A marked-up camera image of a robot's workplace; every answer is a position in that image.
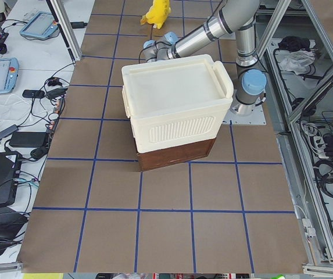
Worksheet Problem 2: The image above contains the blue teach pendant far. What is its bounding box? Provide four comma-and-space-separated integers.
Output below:
19, 12, 59, 40

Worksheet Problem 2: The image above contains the black power adapter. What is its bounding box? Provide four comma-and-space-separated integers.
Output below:
9, 131, 46, 148

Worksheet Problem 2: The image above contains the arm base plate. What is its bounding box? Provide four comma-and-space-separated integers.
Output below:
222, 103, 267, 126

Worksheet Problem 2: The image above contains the aluminium frame post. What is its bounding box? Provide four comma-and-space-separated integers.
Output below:
46, 0, 82, 63

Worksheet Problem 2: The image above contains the dark brown wooden drawer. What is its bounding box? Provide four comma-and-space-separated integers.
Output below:
137, 138, 216, 171

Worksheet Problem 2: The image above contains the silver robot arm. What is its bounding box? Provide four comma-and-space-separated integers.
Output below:
141, 1, 260, 70

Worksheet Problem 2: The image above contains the cream plastic storage box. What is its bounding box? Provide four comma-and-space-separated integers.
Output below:
121, 55, 234, 153

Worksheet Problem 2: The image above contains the yellow plush dinosaur toy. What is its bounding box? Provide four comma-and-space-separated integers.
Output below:
140, 0, 171, 30

